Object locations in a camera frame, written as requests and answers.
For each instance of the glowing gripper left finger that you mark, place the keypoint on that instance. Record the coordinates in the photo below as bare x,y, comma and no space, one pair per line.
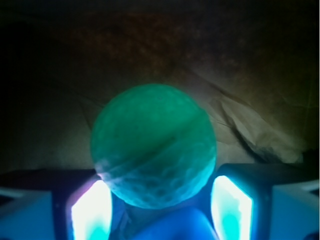
54,205

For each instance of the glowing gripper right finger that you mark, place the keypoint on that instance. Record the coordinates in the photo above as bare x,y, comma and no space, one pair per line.
266,201

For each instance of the green textured ball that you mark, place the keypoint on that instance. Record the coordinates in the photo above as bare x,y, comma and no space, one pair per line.
153,146

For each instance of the blue plastic bottle toy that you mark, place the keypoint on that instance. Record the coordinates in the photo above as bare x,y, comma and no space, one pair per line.
189,220

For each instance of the brown paper bin with tape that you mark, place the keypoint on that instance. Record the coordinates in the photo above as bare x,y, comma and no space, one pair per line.
254,65

